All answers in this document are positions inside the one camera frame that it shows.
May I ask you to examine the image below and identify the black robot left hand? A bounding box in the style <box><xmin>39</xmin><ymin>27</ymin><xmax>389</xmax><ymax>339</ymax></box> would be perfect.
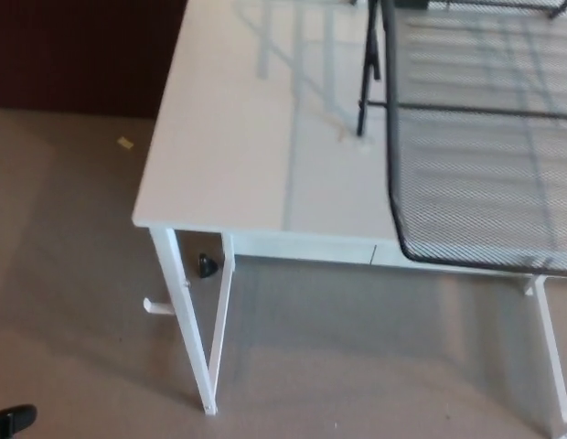
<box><xmin>0</xmin><ymin>404</ymin><xmax>37</xmax><ymax>436</ymax></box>

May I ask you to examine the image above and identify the black round knob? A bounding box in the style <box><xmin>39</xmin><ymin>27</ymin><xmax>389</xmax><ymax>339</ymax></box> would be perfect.
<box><xmin>198</xmin><ymin>252</ymin><xmax>219</xmax><ymax>280</ymax></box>

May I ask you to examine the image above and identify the clear tape patch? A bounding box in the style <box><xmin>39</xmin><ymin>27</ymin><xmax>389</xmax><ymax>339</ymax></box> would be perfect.
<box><xmin>333</xmin><ymin>125</ymin><xmax>371</xmax><ymax>155</ymax></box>

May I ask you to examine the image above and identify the white metal table leg frame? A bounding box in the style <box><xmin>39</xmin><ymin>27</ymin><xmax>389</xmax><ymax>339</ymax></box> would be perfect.
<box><xmin>523</xmin><ymin>273</ymin><xmax>567</xmax><ymax>429</ymax></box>
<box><xmin>148</xmin><ymin>227</ymin><xmax>237</xmax><ymax>416</ymax></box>

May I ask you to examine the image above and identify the black metal file tray frame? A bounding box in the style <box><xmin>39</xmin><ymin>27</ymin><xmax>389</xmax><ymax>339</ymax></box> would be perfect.
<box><xmin>355</xmin><ymin>0</ymin><xmax>567</xmax><ymax>138</ymax></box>

